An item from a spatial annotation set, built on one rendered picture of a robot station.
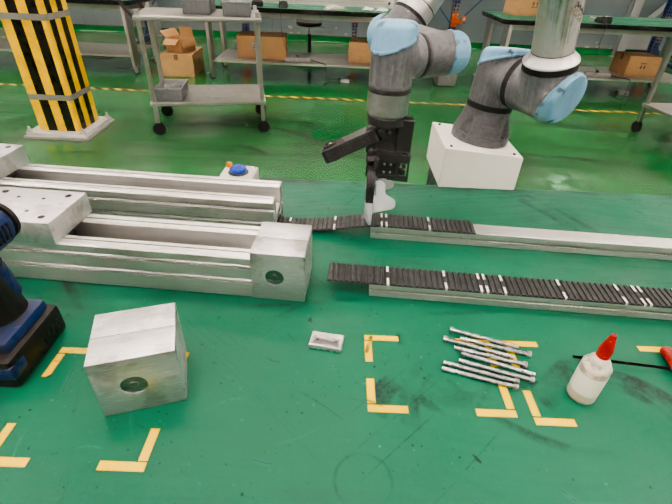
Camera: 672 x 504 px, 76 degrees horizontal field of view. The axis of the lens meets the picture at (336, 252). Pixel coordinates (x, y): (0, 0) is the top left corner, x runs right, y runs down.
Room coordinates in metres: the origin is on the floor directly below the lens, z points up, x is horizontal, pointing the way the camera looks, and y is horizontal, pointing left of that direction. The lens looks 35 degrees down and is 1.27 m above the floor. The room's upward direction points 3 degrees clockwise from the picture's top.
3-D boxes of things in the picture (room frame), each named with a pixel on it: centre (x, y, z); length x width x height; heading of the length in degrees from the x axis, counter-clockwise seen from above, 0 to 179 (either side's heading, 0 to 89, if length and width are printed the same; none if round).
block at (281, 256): (0.62, 0.09, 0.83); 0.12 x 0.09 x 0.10; 177
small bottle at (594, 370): (0.39, -0.35, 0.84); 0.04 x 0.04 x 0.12
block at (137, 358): (0.39, 0.25, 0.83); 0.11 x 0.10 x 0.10; 18
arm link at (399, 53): (0.79, -0.08, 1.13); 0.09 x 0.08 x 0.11; 122
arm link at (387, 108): (0.79, -0.08, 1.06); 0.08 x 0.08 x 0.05
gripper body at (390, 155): (0.79, -0.09, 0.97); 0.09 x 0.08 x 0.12; 87
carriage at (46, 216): (0.63, 0.54, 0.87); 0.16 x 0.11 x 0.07; 87
